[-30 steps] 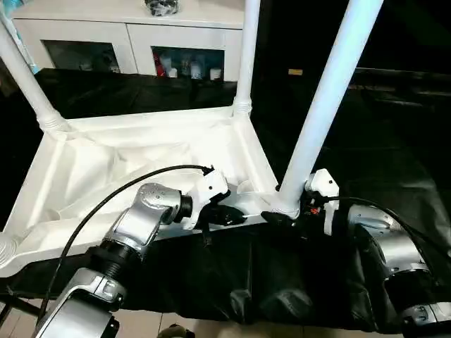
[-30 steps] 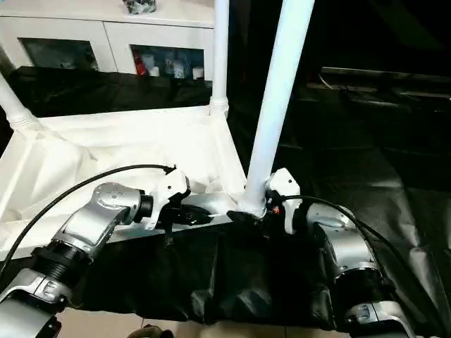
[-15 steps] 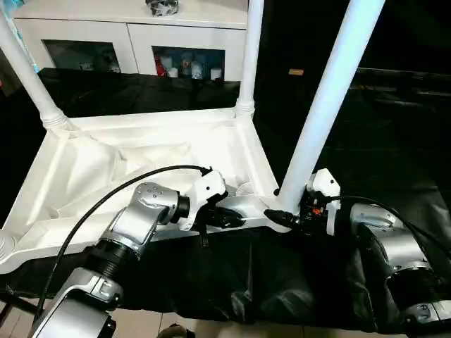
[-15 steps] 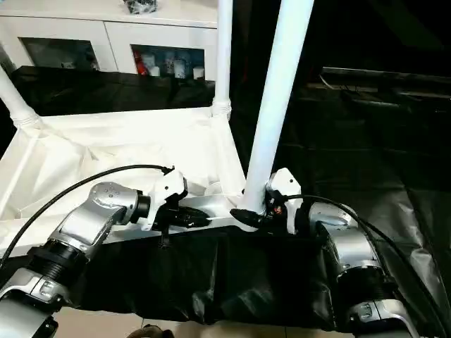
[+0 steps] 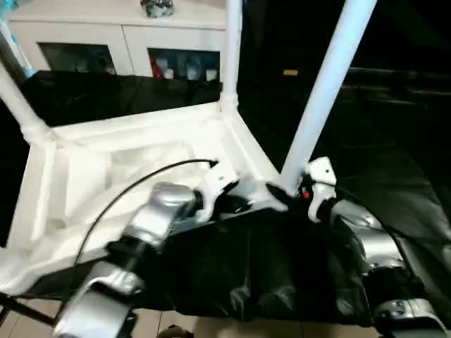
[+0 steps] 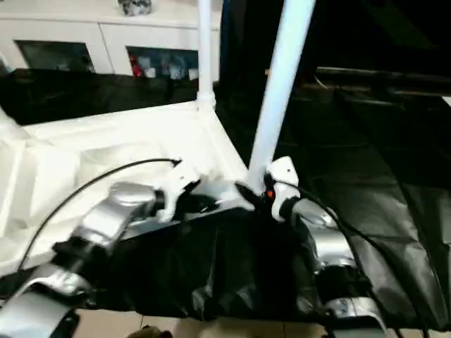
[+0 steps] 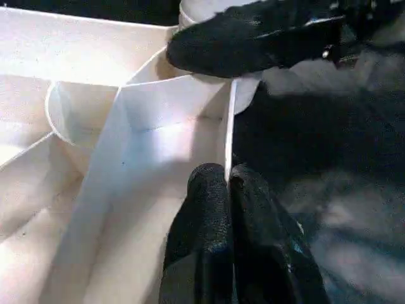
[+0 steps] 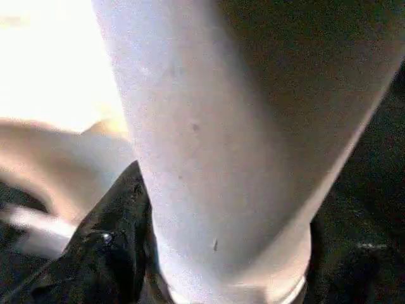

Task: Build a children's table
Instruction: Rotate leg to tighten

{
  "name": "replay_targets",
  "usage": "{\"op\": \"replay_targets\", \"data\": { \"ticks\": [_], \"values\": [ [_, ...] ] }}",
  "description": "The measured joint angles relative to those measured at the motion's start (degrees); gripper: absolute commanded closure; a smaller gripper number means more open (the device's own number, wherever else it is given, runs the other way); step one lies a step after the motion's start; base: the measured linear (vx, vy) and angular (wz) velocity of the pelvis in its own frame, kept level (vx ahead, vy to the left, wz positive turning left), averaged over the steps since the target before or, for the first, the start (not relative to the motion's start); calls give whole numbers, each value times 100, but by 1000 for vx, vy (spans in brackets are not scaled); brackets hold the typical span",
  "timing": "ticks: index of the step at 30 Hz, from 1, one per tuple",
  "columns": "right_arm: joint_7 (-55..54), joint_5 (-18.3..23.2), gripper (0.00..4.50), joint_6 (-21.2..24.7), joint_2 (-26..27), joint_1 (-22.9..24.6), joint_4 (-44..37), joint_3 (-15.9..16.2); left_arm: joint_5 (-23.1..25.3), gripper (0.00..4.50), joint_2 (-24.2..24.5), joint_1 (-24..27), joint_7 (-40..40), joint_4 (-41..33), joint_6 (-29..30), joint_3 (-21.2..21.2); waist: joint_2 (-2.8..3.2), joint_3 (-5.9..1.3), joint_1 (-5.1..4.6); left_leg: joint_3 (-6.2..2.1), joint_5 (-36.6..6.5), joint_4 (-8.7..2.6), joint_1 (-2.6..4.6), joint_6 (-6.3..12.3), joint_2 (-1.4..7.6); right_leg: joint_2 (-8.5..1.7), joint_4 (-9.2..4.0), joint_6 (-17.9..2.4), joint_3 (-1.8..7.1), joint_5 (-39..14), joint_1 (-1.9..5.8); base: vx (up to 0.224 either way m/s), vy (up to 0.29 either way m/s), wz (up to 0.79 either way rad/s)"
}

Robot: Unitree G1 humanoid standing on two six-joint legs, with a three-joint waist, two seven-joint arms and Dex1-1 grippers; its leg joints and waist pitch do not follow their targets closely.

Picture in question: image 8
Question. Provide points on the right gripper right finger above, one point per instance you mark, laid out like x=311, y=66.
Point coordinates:
x=348, y=266

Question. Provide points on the black mat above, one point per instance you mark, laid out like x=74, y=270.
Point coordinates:
x=373, y=158

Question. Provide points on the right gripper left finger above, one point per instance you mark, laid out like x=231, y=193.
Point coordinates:
x=101, y=253

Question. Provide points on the white plastic table leg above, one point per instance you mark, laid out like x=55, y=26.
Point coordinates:
x=240, y=126

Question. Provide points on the white plastic table top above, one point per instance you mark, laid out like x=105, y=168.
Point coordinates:
x=57, y=95

